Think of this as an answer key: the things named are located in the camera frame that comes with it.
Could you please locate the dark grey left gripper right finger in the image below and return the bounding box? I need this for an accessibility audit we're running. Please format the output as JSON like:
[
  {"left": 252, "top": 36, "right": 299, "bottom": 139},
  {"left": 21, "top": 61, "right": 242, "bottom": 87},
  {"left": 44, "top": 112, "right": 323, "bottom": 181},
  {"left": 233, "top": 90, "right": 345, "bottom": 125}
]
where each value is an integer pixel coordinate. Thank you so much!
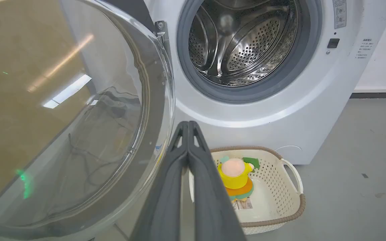
[{"left": 188, "top": 121, "right": 247, "bottom": 241}]

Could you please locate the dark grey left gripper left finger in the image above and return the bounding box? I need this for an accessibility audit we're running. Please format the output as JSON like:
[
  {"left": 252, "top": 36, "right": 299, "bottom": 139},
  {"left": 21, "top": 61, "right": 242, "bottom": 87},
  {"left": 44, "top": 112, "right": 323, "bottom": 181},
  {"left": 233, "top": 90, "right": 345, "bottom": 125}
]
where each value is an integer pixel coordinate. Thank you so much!
[{"left": 130, "top": 121, "right": 189, "bottom": 241}]

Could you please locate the round glass washing machine door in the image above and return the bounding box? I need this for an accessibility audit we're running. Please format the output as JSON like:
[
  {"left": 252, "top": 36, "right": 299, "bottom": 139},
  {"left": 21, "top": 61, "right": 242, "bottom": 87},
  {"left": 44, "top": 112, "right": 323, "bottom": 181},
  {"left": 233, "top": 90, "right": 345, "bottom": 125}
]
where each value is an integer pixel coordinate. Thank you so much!
[{"left": 0, "top": 0, "right": 176, "bottom": 241}]

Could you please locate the white front-load washing machine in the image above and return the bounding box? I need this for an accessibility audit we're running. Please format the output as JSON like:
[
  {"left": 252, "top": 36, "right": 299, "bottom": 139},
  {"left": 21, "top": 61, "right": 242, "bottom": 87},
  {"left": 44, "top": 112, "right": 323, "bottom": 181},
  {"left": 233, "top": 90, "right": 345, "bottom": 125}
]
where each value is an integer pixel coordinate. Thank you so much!
[{"left": 143, "top": 0, "right": 386, "bottom": 165}]

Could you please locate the metal door hinge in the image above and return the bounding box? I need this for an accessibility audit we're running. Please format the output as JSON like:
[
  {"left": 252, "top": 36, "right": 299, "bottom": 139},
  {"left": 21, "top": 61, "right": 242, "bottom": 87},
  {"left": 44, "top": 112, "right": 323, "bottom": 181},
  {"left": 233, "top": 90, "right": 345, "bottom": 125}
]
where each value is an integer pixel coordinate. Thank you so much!
[{"left": 154, "top": 21, "right": 171, "bottom": 57}]

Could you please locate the yellow plush doll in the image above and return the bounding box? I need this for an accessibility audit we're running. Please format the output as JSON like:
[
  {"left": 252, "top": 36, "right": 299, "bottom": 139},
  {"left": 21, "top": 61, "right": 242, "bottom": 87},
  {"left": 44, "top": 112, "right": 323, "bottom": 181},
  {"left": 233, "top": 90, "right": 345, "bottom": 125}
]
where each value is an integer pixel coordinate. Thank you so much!
[{"left": 217, "top": 156, "right": 260, "bottom": 203}]

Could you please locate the white perforated laundry basket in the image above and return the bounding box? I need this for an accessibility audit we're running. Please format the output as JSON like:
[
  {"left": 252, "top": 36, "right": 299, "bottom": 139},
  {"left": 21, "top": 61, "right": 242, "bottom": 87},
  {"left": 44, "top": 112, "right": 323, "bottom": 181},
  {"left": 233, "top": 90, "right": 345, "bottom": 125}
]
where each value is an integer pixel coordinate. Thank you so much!
[{"left": 189, "top": 146, "right": 306, "bottom": 235}]

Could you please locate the stainless steel washer drum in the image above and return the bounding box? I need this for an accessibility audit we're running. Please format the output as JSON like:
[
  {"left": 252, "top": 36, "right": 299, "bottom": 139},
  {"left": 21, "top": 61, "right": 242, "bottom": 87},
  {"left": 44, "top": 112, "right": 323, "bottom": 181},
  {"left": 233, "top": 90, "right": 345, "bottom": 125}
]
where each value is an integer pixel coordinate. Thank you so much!
[{"left": 189, "top": 0, "right": 298, "bottom": 87}]

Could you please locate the white warning label sticker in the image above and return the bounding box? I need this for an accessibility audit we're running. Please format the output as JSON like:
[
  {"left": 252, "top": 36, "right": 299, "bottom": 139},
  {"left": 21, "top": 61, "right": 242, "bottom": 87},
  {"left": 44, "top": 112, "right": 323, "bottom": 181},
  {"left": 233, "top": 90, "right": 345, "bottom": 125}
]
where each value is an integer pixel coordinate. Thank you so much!
[{"left": 333, "top": 0, "right": 347, "bottom": 29}]

